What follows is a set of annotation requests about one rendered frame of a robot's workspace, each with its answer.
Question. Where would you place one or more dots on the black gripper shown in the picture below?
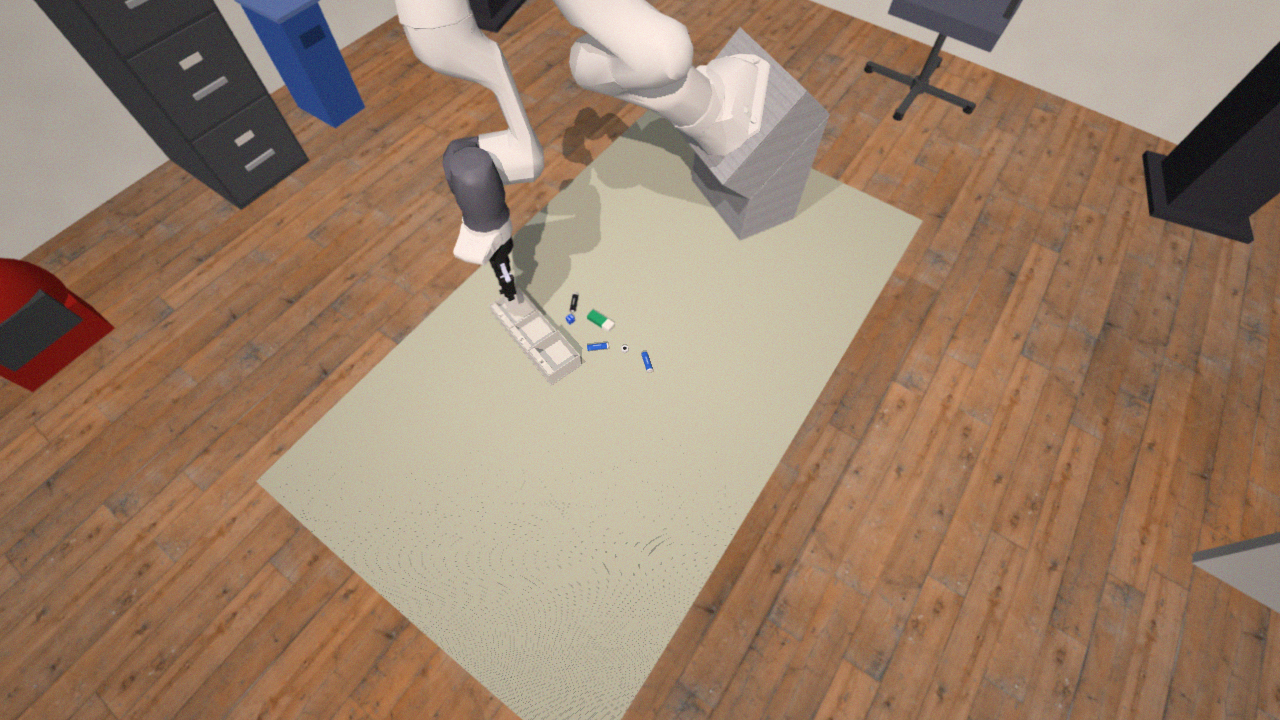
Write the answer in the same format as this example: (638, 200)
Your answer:
(500, 264)

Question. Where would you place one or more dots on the grey three-compartment bin rack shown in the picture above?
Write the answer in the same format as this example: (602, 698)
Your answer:
(551, 353)

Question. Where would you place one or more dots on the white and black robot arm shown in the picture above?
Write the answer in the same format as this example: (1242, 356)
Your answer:
(648, 50)

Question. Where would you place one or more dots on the green and white eraser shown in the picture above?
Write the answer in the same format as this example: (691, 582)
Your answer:
(600, 321)

